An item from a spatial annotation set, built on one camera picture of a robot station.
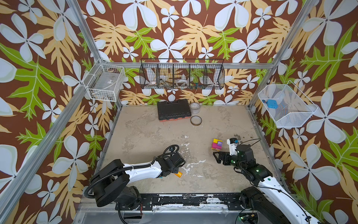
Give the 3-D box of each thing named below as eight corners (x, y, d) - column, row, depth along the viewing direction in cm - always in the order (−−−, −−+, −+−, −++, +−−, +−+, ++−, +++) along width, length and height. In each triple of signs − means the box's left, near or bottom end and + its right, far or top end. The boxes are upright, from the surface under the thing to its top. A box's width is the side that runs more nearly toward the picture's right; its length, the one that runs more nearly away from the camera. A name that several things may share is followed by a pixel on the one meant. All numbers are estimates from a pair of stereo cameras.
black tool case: (156, 121, 111) (155, 117, 107) (159, 103, 125) (158, 99, 120) (190, 122, 112) (191, 117, 107) (189, 104, 125) (189, 99, 120)
